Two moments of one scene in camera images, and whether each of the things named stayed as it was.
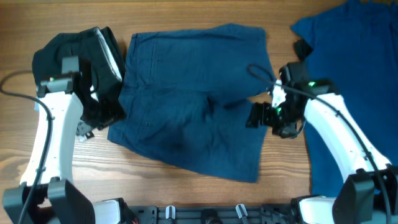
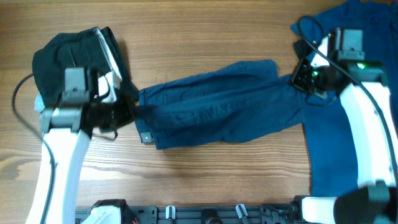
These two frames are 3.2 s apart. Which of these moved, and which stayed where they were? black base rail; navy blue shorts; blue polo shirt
Moved: navy blue shorts
Stayed: blue polo shirt; black base rail
